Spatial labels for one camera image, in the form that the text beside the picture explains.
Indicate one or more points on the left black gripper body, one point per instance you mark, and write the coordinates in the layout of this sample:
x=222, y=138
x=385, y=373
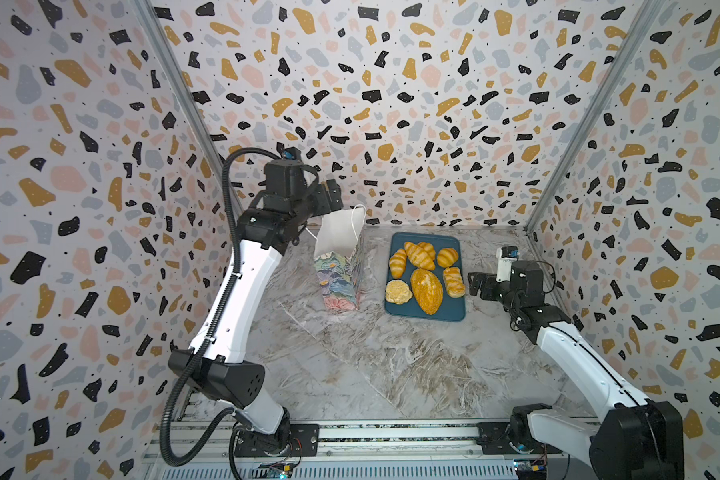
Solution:
x=319, y=203

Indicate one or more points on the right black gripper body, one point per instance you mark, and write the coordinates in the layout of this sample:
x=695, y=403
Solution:
x=486, y=285

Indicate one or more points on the white floral paper bag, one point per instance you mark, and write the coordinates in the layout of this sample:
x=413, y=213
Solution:
x=338, y=258

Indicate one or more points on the large sesame bread loaf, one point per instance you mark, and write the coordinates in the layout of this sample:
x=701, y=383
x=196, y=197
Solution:
x=427, y=290

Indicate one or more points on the pale crumbly bread roll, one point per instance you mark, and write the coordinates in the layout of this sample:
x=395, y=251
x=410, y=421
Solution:
x=397, y=292

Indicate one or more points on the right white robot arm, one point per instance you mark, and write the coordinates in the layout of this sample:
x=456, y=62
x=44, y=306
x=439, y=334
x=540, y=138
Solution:
x=635, y=437

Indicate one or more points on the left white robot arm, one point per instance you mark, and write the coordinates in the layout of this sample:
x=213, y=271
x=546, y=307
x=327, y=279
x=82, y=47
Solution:
x=214, y=363

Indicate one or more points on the braided twist bread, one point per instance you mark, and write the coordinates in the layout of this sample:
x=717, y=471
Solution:
x=454, y=284

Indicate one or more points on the shell shaped striped bun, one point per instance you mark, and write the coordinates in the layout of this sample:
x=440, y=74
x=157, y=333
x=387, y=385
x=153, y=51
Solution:
x=447, y=257

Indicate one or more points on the teal plastic tray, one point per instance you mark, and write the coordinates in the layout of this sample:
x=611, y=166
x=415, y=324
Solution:
x=451, y=309

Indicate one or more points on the round striped bun behind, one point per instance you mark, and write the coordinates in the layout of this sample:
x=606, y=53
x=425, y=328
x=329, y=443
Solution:
x=428, y=248

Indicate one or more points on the large striped croissant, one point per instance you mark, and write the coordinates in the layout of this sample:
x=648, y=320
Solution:
x=418, y=256

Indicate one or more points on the small striped croissant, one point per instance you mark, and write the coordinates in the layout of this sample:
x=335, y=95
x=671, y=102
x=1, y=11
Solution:
x=398, y=263

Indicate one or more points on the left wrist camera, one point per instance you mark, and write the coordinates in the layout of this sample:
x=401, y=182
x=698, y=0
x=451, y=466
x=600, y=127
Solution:
x=291, y=154

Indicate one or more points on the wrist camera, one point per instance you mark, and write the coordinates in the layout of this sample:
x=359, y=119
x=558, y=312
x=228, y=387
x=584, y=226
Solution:
x=291, y=154
x=506, y=256

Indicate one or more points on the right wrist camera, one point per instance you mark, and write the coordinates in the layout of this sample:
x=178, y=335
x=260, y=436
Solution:
x=506, y=256

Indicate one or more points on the left aluminium corner post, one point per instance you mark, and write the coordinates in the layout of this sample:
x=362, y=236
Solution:
x=164, y=53

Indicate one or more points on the aluminium corner post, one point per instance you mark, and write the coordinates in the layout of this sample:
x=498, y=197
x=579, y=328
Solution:
x=645, y=16
x=164, y=53

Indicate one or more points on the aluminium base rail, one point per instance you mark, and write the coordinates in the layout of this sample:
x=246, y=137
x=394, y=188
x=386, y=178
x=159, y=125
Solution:
x=379, y=449

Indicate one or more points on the right aluminium corner post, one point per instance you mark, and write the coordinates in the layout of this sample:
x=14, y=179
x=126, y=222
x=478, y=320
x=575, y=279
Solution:
x=645, y=16

